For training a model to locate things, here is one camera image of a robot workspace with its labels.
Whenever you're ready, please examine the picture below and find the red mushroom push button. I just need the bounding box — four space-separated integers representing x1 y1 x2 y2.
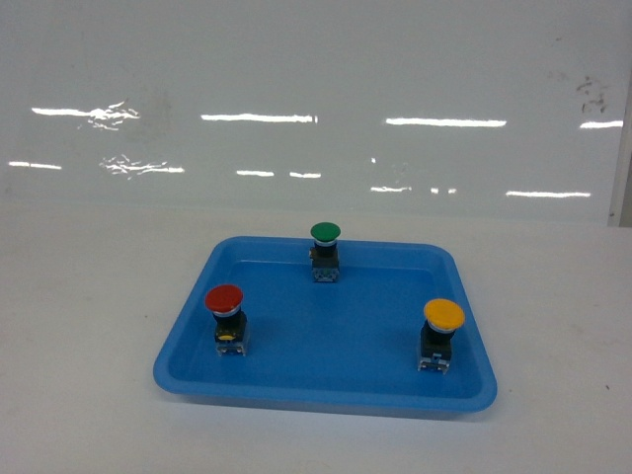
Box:
204 283 249 356

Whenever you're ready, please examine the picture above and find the yellow mushroom push button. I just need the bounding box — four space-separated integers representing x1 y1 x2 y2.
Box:
418 298 465 374

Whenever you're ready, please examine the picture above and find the green mushroom push button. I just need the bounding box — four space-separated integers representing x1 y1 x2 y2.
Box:
309 221 341 282

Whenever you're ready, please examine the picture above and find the blue plastic tray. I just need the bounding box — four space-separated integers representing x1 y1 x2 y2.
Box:
153 236 497 418

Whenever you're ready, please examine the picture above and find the white whiteboard panel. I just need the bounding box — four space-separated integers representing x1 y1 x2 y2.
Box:
1 1 631 224

